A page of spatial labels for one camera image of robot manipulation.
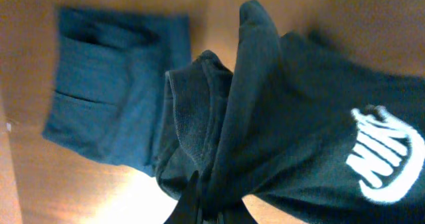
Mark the black Nike t-shirt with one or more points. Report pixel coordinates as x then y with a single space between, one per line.
297 125

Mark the folded navy blue garment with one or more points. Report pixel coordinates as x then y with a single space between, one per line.
107 103

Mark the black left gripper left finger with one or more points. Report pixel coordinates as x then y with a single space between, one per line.
187 209

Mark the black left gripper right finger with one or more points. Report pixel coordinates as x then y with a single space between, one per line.
235 214

